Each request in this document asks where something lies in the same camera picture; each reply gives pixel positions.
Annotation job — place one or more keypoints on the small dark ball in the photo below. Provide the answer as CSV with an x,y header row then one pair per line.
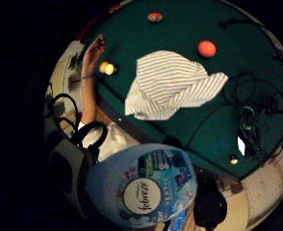
x,y
101,41

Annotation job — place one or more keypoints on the blue air freshener spray bottle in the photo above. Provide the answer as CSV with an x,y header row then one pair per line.
x,y
141,186

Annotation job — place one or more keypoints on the small pale yellow ball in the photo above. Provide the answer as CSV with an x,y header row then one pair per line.
x,y
234,160

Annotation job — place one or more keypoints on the red and white ball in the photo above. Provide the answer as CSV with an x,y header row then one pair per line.
x,y
155,17

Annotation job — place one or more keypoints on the small white card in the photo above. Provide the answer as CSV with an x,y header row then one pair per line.
x,y
241,146

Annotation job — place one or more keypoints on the white striped cloth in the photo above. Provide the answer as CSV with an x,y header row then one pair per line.
x,y
170,85

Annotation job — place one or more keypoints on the person's white shirt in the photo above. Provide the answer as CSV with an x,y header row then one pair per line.
x,y
115,141

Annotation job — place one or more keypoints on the orange ball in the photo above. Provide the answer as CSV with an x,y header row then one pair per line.
x,y
207,48

